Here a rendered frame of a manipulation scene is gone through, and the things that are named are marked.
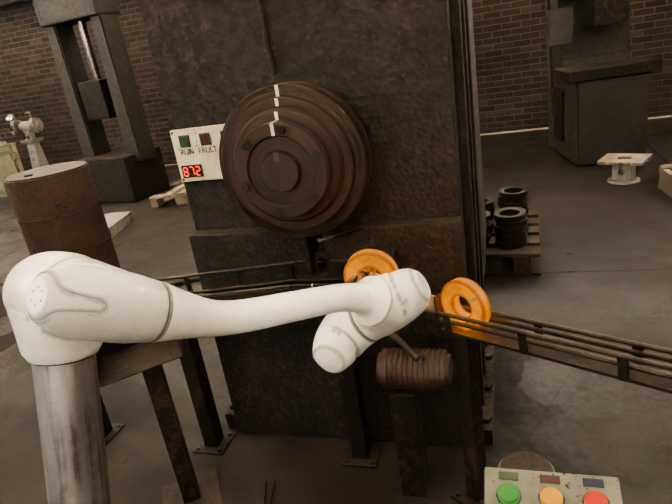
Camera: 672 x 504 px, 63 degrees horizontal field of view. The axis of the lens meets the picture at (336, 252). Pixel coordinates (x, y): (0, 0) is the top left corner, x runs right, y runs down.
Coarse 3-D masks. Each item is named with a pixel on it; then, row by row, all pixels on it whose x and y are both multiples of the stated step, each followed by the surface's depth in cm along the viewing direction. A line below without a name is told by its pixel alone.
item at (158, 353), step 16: (112, 352) 183; (128, 352) 181; (144, 352) 178; (160, 352) 176; (176, 352) 173; (112, 368) 173; (128, 368) 171; (144, 368) 168; (160, 368) 177; (160, 384) 178; (160, 400) 180; (160, 416) 182; (176, 416) 184; (176, 432) 185; (176, 448) 187; (176, 464) 189; (192, 480) 193; (208, 480) 203; (176, 496) 198; (192, 496) 195; (208, 496) 196
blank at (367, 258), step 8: (352, 256) 150; (360, 256) 149; (368, 256) 148; (376, 256) 147; (384, 256) 148; (352, 264) 150; (360, 264) 150; (368, 264) 149; (376, 264) 148; (384, 264) 148; (392, 264) 147; (344, 272) 152; (352, 272) 151; (384, 272) 149; (344, 280) 153
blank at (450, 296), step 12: (444, 288) 156; (456, 288) 152; (468, 288) 149; (480, 288) 149; (444, 300) 158; (456, 300) 156; (468, 300) 150; (480, 300) 147; (456, 312) 156; (468, 312) 156; (480, 312) 148
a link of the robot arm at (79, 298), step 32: (32, 288) 76; (64, 288) 75; (96, 288) 77; (128, 288) 81; (160, 288) 86; (32, 320) 76; (64, 320) 75; (96, 320) 77; (128, 320) 80; (160, 320) 84
